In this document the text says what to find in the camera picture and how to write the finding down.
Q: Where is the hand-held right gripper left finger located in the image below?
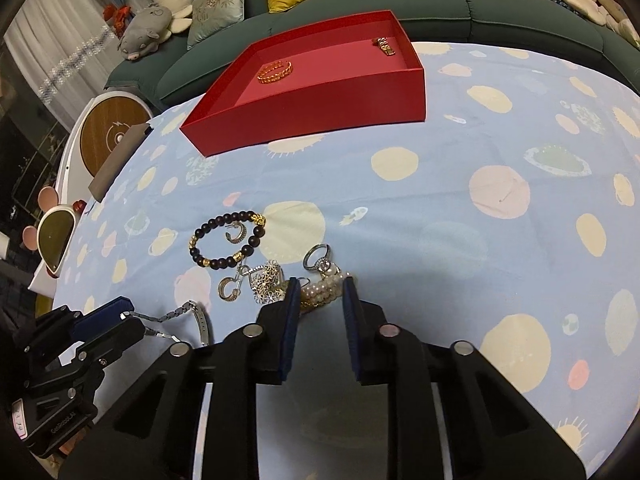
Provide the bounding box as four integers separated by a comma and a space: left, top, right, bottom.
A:
59, 277, 302, 480

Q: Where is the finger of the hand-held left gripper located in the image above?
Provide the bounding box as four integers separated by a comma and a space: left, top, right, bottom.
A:
22, 296, 136, 361
30, 317, 147, 392

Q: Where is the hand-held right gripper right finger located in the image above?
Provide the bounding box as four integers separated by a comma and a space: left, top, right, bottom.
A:
341, 276, 586, 480

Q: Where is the pearl bracelet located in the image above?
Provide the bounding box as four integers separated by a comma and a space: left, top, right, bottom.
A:
299, 270, 353, 313

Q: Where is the silver gem ring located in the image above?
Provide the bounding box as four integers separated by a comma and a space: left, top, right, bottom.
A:
302, 244, 333, 273

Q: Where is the silver wristwatch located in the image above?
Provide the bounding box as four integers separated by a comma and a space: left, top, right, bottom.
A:
120, 300, 213, 348

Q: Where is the dark bead bracelet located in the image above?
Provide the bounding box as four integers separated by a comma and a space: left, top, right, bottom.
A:
189, 211, 267, 269

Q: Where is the red jewelry box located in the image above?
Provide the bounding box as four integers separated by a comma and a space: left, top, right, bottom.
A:
179, 9, 427, 157

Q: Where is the white-framed mirror with pink ears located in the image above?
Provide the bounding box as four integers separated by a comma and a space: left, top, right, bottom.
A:
22, 185, 81, 278

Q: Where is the brown notebook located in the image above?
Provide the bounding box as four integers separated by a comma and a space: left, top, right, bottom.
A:
87, 122, 153, 204

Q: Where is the white machine with wooden disc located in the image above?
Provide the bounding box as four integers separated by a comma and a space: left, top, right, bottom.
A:
55, 87, 153, 211

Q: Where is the white sheer curtain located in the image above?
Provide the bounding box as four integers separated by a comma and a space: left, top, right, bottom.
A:
2, 0, 126, 106

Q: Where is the grey pig plush toy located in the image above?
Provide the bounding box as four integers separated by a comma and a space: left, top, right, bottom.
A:
117, 4, 193, 63

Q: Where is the red curtain ornament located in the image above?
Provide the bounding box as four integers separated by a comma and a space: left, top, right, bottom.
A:
102, 4, 132, 36

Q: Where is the pale green embroidered cushion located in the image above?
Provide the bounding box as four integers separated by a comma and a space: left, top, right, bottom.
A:
187, 0, 247, 51

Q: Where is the green sofa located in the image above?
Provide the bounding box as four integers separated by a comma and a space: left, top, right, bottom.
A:
105, 0, 640, 111

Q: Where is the gold bangle bracelet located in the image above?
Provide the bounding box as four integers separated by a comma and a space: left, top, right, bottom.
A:
257, 60, 293, 85

